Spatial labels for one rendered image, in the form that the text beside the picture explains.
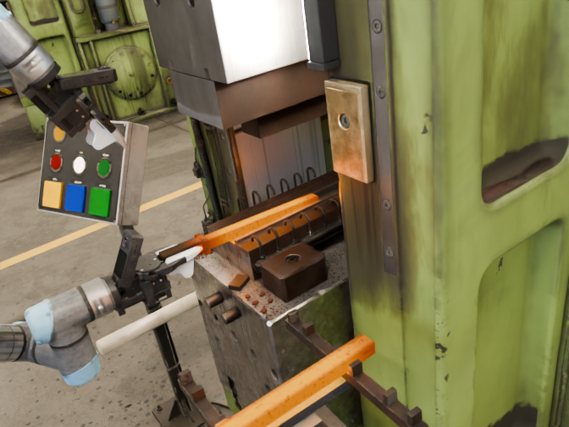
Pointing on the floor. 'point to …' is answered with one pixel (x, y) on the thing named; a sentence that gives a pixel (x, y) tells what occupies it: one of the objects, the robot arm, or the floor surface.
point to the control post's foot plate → (169, 416)
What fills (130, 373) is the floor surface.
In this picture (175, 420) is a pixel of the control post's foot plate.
